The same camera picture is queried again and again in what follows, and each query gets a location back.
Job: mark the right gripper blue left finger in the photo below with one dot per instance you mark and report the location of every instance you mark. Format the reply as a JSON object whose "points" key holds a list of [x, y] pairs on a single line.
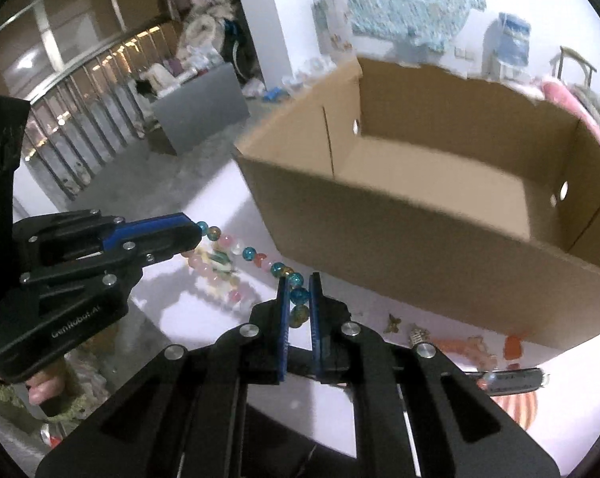
{"points": [[283, 308]]}

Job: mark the wooden chair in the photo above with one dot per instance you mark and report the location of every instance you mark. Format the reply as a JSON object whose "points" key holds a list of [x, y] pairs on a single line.
{"points": [[566, 53]]}

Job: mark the left hand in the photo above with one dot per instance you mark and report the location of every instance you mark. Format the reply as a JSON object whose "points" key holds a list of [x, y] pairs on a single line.
{"points": [[53, 389]]}

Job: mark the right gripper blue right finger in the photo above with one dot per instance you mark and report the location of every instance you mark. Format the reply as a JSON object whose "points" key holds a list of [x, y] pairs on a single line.
{"points": [[315, 294]]}

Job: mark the gold charm trinket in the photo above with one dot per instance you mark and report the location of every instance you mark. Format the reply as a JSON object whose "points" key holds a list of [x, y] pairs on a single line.
{"points": [[417, 335]]}

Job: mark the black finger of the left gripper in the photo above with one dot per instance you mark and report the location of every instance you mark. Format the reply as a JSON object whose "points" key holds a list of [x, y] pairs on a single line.
{"points": [[162, 245]]}

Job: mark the pile of clothes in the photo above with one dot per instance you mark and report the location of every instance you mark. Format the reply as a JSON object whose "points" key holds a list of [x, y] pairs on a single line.
{"points": [[210, 23]]}

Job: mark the brown cardboard box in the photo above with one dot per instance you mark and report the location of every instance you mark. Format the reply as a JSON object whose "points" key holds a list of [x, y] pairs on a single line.
{"points": [[459, 196]]}

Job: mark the white plastic bag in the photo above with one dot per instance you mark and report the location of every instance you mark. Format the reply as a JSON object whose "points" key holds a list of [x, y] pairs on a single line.
{"points": [[311, 71]]}

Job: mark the grey board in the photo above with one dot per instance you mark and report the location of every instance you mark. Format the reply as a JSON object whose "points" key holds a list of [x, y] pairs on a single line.
{"points": [[198, 109]]}

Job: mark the pink floral blanket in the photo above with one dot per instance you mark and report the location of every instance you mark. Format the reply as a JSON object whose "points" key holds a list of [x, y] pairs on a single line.
{"points": [[560, 95]]}

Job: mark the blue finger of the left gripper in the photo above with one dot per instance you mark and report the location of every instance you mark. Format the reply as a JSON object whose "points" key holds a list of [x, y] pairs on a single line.
{"points": [[128, 231]]}

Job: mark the water dispenser bottle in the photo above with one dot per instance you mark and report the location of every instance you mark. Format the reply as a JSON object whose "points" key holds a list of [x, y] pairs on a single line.
{"points": [[507, 40]]}

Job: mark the orange carved pendant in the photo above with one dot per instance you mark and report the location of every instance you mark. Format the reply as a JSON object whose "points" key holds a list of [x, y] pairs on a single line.
{"points": [[513, 348]]}

